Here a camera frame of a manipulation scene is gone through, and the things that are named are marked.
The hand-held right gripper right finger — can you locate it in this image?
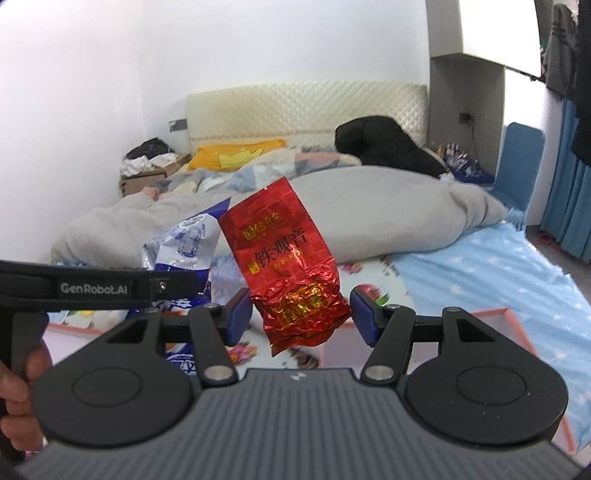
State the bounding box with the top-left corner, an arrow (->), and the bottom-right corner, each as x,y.
350,287 -> 536,384

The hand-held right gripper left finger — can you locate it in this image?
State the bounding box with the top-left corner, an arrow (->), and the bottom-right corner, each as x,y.
65,288 -> 252,386

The red foil packet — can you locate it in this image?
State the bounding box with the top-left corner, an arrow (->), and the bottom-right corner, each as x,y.
218,176 -> 352,357

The blue white plastic bag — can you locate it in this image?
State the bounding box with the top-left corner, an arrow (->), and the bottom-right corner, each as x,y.
142,196 -> 232,376

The orange box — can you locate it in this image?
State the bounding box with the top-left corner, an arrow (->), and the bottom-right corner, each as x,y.
318,308 -> 578,455

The person's left hand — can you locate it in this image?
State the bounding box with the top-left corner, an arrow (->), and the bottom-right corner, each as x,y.
0,344 -> 52,455

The grey duvet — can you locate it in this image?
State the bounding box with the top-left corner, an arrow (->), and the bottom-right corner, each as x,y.
51,166 -> 509,271

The light blue bed sheet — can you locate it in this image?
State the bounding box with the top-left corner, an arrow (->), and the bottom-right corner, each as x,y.
392,205 -> 591,416

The cardboard box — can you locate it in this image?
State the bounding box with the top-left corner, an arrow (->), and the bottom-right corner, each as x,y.
119,152 -> 192,199

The yellow pillow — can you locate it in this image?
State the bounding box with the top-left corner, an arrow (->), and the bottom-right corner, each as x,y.
187,140 -> 287,172

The patterned patchwork quilt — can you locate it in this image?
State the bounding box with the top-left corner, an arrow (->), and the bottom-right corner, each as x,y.
143,145 -> 363,204

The pile of crumpled clothes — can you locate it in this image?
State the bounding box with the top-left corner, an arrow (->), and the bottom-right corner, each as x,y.
121,137 -> 181,177

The black garment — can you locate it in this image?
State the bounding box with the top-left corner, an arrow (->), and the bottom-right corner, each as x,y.
335,116 -> 455,178

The bedside table clutter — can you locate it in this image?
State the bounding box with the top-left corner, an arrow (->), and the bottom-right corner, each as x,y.
434,143 -> 497,185

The cream padded headboard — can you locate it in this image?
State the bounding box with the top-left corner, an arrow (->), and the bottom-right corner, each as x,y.
185,80 -> 428,158

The blue chair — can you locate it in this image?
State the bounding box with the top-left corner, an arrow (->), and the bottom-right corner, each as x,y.
494,122 -> 546,213

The blue curtain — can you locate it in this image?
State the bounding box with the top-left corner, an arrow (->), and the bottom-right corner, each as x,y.
540,99 -> 591,264

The row of hanging clothes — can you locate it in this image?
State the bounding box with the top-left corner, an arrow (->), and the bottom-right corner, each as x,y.
538,0 -> 591,167

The grey wall cabinet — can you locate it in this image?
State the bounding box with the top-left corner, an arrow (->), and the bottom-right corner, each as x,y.
427,0 -> 543,176

